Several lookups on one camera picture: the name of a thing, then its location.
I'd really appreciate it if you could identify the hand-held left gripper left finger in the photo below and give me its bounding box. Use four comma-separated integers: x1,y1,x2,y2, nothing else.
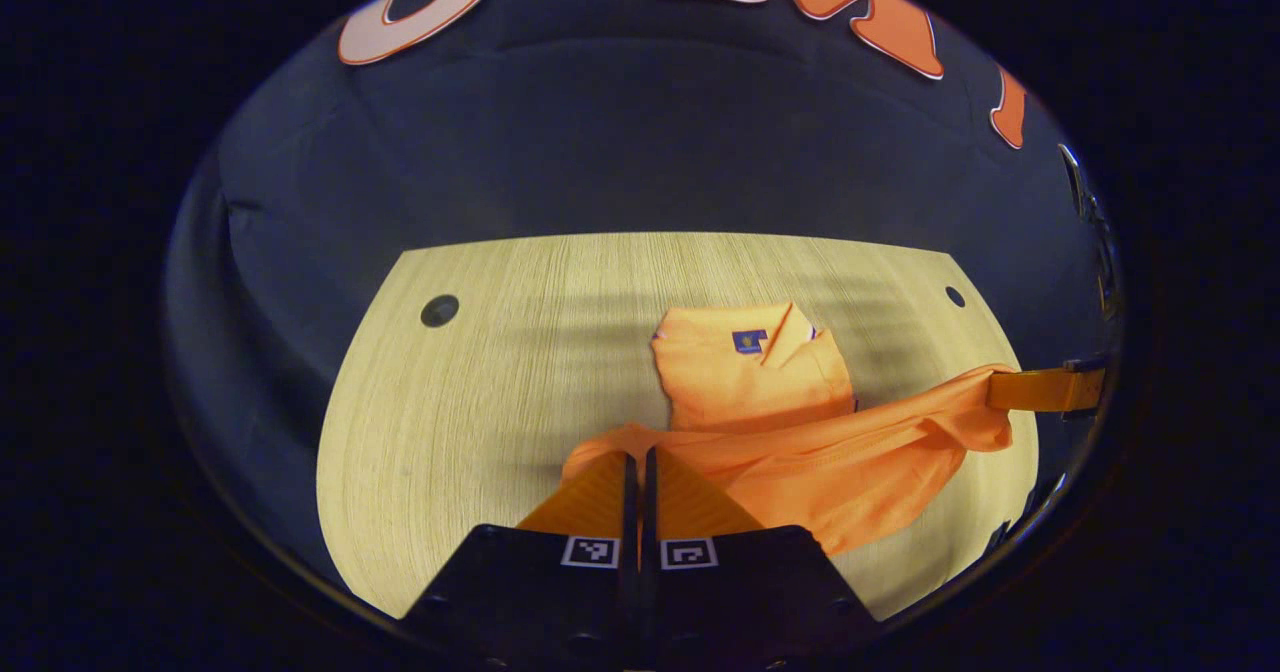
400,450,638,671

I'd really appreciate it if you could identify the orange polo T-shirt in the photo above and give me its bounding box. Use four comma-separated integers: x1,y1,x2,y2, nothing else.
562,301,1017,559

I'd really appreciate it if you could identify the black backdrop cloth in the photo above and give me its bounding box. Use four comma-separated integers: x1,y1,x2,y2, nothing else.
163,0,1121,593

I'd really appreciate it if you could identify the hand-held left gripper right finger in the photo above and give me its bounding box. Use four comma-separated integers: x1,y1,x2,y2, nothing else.
643,447,883,671

